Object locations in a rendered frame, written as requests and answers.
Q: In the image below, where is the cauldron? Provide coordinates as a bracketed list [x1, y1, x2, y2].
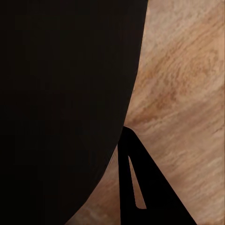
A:
[0, 0, 148, 225]

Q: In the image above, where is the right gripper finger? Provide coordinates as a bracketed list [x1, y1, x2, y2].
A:
[118, 127, 196, 225]

